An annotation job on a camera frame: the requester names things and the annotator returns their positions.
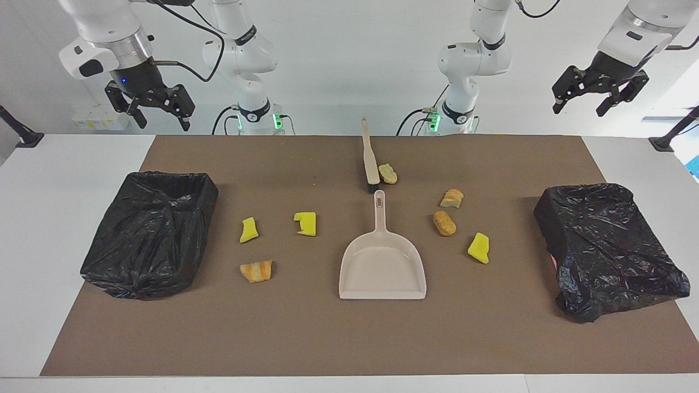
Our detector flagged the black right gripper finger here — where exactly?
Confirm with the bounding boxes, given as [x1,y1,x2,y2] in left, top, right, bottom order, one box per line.
[105,81,148,130]
[158,85,196,132]

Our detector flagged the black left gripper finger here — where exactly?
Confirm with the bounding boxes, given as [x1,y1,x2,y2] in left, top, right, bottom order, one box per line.
[552,65,595,115]
[596,71,650,118]

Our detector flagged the brown bread roll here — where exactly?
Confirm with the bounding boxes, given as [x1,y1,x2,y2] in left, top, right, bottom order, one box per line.
[433,211,457,237]

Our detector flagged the yellow sponge piece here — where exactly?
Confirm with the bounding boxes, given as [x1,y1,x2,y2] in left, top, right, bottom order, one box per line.
[239,217,260,244]
[293,212,317,237]
[467,232,490,265]

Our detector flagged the beige hand brush black bristles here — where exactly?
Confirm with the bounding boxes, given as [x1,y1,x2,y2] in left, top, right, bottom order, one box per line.
[360,116,381,194]

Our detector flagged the beige plastic dustpan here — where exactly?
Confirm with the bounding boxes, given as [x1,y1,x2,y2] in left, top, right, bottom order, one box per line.
[339,189,427,300]

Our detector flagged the black bag-lined trash bin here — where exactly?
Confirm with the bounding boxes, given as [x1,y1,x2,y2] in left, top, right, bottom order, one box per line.
[80,171,220,300]
[534,183,691,324]

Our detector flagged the striped orange croissant piece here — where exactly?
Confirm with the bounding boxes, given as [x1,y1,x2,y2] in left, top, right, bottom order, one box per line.
[239,260,274,284]

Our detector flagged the brown table mat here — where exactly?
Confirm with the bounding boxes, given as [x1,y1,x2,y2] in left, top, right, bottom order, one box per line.
[40,135,699,377]

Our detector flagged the white wall box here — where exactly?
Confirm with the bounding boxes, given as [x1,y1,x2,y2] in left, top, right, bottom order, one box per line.
[72,105,130,132]

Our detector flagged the black base cable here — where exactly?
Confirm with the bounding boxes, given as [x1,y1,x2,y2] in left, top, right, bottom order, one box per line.
[212,105,241,135]
[396,85,449,135]

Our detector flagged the black camera stand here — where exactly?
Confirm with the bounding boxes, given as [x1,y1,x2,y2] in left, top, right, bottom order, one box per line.
[649,105,699,152]
[0,104,45,148]

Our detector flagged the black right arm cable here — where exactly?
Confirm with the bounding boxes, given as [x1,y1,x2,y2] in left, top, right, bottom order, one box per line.
[145,0,226,82]

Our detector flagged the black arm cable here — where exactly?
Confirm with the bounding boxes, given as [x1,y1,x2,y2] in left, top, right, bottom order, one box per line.
[516,0,686,51]
[145,0,226,82]

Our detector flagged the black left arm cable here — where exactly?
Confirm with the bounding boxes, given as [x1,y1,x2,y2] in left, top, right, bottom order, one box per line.
[516,0,686,51]

